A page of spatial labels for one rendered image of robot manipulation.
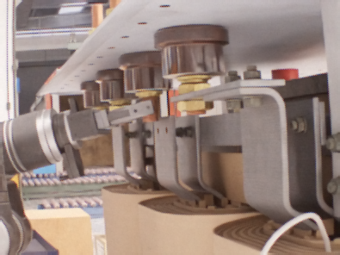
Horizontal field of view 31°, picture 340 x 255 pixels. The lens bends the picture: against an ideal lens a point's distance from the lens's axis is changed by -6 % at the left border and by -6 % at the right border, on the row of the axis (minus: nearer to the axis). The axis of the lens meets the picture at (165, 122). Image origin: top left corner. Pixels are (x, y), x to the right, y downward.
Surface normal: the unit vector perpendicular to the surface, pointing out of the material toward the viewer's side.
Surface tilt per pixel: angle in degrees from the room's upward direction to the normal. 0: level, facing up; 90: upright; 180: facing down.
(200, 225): 90
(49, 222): 90
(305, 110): 90
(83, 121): 90
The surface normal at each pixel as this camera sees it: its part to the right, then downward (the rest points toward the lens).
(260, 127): -0.96, 0.05
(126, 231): -0.69, 0.03
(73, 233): 0.26, -0.04
